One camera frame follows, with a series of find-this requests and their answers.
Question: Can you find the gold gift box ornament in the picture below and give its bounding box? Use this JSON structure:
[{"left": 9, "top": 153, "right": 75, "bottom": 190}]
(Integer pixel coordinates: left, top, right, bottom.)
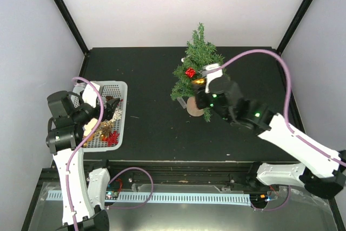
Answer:
[{"left": 191, "top": 78, "right": 206, "bottom": 86}]

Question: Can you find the red gift box ornament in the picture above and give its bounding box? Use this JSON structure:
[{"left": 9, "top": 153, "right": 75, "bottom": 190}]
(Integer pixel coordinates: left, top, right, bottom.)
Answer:
[{"left": 185, "top": 67, "right": 196, "bottom": 78}]

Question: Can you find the small green christmas tree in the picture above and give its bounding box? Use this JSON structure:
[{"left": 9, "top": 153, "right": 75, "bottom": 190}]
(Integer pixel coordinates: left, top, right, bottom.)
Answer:
[{"left": 170, "top": 22, "right": 230, "bottom": 123}]

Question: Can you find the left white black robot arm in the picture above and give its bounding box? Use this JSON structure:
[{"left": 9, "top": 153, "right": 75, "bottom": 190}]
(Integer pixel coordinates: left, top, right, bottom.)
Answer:
[{"left": 46, "top": 91, "right": 116, "bottom": 230}]

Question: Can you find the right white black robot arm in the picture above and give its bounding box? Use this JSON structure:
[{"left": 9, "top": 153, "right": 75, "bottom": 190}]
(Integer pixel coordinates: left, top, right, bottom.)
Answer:
[{"left": 192, "top": 76, "right": 345, "bottom": 199}]

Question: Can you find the terracotta tree pot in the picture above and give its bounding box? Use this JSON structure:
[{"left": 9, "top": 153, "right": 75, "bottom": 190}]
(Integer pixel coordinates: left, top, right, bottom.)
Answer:
[{"left": 187, "top": 96, "right": 204, "bottom": 117}]

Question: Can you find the white snowflake ornament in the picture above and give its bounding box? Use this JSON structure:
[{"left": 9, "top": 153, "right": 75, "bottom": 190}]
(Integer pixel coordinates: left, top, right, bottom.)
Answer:
[{"left": 111, "top": 108, "right": 122, "bottom": 122}]

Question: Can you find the pine cone ornament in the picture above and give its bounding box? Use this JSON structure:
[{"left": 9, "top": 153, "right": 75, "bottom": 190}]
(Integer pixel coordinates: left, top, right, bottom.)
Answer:
[{"left": 101, "top": 124, "right": 113, "bottom": 137}]

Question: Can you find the wooden slice ornament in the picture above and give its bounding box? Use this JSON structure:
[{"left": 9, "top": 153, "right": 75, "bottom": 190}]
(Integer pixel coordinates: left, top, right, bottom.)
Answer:
[{"left": 83, "top": 118, "right": 98, "bottom": 138}]

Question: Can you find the white plastic basket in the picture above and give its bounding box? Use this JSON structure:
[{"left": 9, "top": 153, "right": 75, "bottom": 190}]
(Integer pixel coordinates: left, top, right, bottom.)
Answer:
[{"left": 84, "top": 81, "right": 128, "bottom": 153}]

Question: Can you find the red snowflake ornament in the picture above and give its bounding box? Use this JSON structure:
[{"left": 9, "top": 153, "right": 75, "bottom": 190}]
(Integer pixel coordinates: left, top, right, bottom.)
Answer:
[{"left": 102, "top": 131, "right": 119, "bottom": 147}]

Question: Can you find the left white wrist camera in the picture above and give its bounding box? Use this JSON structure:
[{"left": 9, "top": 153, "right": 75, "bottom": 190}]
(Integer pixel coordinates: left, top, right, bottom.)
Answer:
[{"left": 82, "top": 82, "right": 104, "bottom": 108}]

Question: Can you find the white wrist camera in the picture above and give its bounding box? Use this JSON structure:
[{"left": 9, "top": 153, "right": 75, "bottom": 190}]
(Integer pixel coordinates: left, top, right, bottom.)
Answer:
[
  {"left": 202, "top": 63, "right": 223, "bottom": 94},
  {"left": 82, "top": 82, "right": 104, "bottom": 108}
]

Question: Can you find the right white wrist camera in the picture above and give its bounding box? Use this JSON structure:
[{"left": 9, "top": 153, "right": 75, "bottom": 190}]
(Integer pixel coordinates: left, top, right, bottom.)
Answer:
[{"left": 202, "top": 63, "right": 223, "bottom": 94}]

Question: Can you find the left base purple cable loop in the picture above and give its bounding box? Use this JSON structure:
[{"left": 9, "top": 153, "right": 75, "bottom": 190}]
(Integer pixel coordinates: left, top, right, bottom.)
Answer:
[{"left": 107, "top": 167, "right": 154, "bottom": 210}]

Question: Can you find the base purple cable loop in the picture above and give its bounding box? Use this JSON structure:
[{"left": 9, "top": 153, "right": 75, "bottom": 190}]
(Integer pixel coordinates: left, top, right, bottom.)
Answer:
[
  {"left": 107, "top": 167, "right": 154, "bottom": 210},
  {"left": 250, "top": 184, "right": 292, "bottom": 212}
]

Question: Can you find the light blue slotted cable duct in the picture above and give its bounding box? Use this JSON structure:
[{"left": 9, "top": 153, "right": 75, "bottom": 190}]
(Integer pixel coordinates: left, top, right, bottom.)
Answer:
[{"left": 47, "top": 190, "right": 251, "bottom": 207}]

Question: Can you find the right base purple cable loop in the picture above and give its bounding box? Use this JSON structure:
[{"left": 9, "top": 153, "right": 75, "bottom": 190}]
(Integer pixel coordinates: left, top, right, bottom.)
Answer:
[{"left": 250, "top": 184, "right": 292, "bottom": 212}]

